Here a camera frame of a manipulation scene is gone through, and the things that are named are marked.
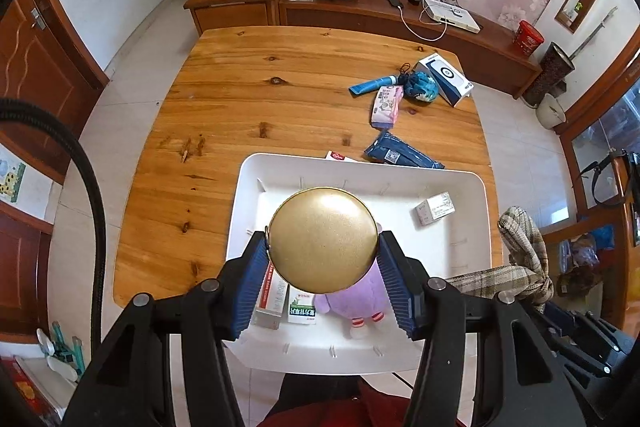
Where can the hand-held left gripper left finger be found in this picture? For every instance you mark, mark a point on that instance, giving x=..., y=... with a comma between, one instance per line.
x=250, y=287

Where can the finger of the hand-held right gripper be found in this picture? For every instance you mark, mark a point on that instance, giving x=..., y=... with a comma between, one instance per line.
x=585, y=342

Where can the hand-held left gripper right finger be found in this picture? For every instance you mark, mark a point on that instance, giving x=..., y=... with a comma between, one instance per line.
x=395, y=292

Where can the long red white toothpaste box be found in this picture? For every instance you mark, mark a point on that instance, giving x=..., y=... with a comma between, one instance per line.
x=272, y=299

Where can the purple plush toy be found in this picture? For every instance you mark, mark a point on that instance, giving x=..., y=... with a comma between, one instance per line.
x=357, y=302

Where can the green white small box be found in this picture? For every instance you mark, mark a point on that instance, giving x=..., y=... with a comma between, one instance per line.
x=301, y=309

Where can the white plastic tray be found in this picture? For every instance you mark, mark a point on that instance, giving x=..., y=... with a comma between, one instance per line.
x=440, y=257

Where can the gold round compact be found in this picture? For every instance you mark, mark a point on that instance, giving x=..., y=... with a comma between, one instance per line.
x=322, y=239

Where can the plaid fabric bow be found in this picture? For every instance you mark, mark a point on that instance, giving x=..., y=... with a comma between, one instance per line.
x=525, y=252

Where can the dark blue packet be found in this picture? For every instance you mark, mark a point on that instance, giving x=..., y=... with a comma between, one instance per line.
x=400, y=152

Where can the white box red logo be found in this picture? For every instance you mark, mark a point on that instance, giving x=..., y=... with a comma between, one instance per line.
x=337, y=155

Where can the pink tissue pack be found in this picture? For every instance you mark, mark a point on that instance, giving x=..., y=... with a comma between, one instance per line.
x=387, y=107

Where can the blue green hair scrunchie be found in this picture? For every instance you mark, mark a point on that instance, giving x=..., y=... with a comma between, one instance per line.
x=421, y=88

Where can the blue tube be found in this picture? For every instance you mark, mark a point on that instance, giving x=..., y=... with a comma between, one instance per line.
x=372, y=84

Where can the white box with blue side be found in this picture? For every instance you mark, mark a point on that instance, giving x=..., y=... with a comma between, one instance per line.
x=445, y=77

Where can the red clothing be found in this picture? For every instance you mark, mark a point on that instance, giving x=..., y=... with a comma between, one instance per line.
x=360, y=409

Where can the white bucket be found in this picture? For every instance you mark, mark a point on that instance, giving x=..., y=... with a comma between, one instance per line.
x=550, y=114

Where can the wooden television cabinet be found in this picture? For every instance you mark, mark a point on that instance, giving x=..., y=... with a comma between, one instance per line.
x=380, y=27

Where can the dark patterned tall vase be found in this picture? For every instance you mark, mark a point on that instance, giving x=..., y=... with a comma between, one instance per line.
x=547, y=74

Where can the wooden side cabinet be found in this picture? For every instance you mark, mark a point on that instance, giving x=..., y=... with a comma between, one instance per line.
x=237, y=4

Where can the white set-top device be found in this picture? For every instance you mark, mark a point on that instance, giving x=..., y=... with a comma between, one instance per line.
x=452, y=14

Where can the red bucket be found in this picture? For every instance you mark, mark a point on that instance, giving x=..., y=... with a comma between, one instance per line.
x=527, y=38

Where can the black phone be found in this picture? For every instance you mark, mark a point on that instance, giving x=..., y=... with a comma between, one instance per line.
x=395, y=0

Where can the brown wooden door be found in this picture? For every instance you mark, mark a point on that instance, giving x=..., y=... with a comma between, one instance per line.
x=35, y=72

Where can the long thin stick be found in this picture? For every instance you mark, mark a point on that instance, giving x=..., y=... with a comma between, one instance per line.
x=597, y=29

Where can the colourful wall poster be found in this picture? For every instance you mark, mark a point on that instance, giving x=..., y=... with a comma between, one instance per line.
x=10, y=177

